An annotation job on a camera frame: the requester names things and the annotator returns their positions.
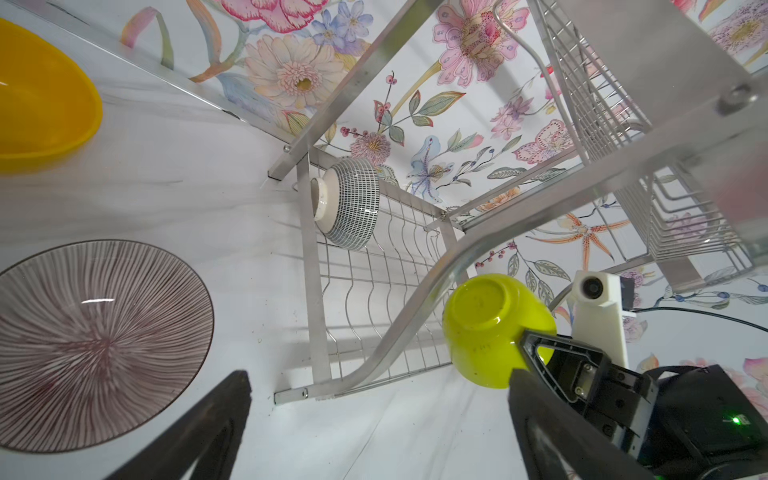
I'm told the yellow plastic bowl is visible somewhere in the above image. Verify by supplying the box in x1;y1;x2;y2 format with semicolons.
1;19;103;176

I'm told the purple striped glass bowl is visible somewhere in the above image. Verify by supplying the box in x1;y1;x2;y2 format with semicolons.
1;239;215;454

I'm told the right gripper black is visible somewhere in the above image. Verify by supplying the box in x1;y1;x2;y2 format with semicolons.
518;330;767;479

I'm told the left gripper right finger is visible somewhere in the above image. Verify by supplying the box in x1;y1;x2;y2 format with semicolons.
508;369;654;479

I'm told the lime green plastic bowl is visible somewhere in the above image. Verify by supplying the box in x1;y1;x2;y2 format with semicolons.
442;274;557;389

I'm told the silver two-tier dish rack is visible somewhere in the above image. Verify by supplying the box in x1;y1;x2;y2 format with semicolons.
266;0;768;406

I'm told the black white patterned bowl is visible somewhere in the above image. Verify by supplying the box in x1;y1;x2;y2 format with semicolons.
310;157;380;250

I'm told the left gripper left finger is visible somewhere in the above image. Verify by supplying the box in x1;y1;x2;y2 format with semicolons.
108;370;251;479

